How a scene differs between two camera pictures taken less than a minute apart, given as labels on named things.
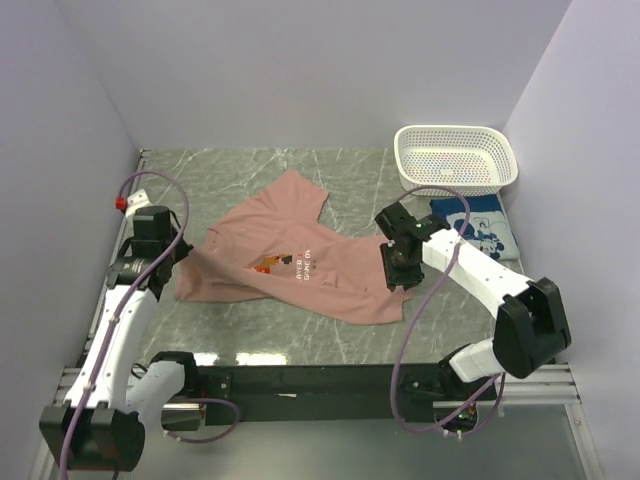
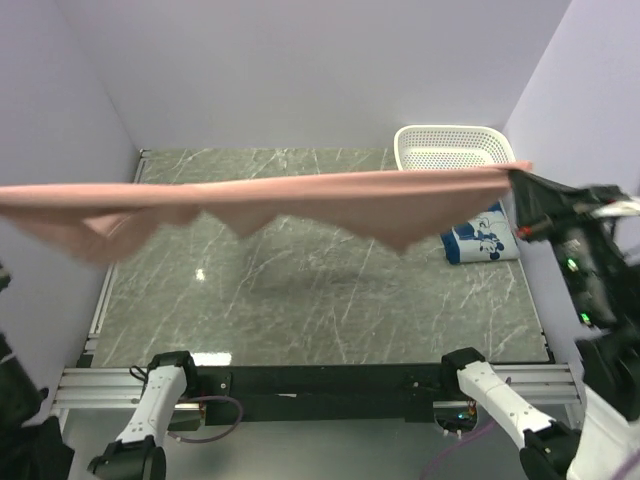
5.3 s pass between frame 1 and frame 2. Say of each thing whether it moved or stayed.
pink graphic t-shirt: moved
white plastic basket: stayed
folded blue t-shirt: stayed
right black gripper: moved
